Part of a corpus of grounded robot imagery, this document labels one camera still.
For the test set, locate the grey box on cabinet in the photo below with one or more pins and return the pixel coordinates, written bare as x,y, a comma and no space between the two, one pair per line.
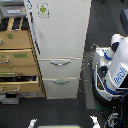
13,11

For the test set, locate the upper fridge drawer handle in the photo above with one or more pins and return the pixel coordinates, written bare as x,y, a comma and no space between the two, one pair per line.
59,64

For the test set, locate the green android sticker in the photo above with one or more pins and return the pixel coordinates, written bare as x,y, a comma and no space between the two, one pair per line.
43,10

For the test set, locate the white fridge door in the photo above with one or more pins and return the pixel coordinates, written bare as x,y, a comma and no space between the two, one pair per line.
63,33

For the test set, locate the fridge drawer handle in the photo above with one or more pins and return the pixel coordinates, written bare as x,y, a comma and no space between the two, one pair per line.
60,81
59,64

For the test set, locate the lower fridge drawer handle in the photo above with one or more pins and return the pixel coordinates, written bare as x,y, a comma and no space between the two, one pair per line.
60,81

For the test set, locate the white refrigerator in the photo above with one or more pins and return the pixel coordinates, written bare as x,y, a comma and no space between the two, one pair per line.
51,72

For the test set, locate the wooden drawer cabinet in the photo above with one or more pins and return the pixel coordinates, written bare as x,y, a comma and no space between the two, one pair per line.
19,69

